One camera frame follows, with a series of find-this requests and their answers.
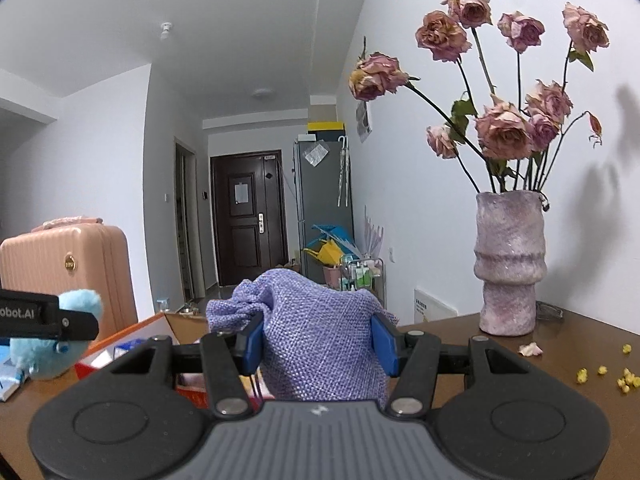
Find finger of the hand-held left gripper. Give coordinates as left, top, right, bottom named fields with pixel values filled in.
left=54, top=310, right=100, bottom=355

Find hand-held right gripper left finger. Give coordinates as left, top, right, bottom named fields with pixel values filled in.
left=107, top=312, right=266, bottom=418

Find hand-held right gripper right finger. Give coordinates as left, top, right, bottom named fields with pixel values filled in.
left=371, top=312, right=532, bottom=418

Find light blue plush toy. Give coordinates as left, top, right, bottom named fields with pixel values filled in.
left=9, top=288, right=103, bottom=381

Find red cardboard box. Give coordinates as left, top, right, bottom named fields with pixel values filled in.
left=75, top=311, right=266, bottom=411

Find purple knit pouch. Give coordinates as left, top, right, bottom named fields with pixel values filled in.
left=206, top=268, right=400, bottom=411

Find blue tissue pack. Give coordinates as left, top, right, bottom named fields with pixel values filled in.
left=0, top=357, right=28, bottom=402

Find pink ribbed suitcase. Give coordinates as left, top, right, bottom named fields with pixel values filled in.
left=0, top=217, right=138, bottom=341

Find white flat panel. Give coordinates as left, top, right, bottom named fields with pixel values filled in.
left=414, top=287, right=458, bottom=325

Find metal storage cart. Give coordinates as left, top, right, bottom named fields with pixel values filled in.
left=340, top=256, right=386, bottom=306

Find blue pet feeder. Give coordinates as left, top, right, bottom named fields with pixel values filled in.
left=155, top=296, right=203, bottom=317

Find dark brown entrance door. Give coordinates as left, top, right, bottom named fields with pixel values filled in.
left=210, top=150, right=290, bottom=287

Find blue folding rack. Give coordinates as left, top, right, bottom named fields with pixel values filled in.
left=311, top=224, right=351, bottom=251

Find purple textured vase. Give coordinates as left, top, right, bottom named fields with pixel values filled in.
left=474, top=191, right=547, bottom=337

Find grey refrigerator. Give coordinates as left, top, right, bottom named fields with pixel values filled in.
left=292, top=140, right=353, bottom=283

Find white folded umbrella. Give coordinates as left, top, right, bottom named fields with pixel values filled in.
left=337, top=135, right=351, bottom=207

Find yellow black box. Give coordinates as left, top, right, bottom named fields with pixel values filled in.
left=307, top=121, right=346, bottom=143

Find white wall panel box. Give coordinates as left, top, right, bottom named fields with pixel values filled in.
left=356, top=101, right=373, bottom=143

